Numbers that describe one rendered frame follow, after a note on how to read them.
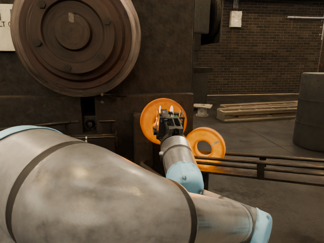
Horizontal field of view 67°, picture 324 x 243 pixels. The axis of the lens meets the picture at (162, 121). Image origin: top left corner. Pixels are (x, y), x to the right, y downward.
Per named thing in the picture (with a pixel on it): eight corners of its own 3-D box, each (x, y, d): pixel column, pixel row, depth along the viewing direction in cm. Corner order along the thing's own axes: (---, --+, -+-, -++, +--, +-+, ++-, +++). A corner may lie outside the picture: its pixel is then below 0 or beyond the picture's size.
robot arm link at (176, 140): (191, 168, 61) (158, 169, 60) (186, 156, 65) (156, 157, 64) (195, 143, 57) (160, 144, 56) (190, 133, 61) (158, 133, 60)
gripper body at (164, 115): (182, 107, 71) (191, 129, 60) (179, 132, 75) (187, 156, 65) (155, 107, 70) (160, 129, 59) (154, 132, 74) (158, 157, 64)
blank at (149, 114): (137, 100, 80) (137, 101, 77) (182, 95, 82) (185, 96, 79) (142, 145, 84) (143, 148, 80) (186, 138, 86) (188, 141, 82)
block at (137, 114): (134, 159, 116) (132, 110, 110) (150, 158, 117) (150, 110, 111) (134, 169, 106) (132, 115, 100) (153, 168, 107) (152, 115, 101)
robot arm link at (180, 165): (173, 210, 52) (164, 182, 47) (166, 174, 61) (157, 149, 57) (209, 200, 52) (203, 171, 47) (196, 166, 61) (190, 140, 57)
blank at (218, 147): (199, 171, 95) (196, 175, 93) (179, 137, 96) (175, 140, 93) (234, 155, 88) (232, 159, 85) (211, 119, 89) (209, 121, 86)
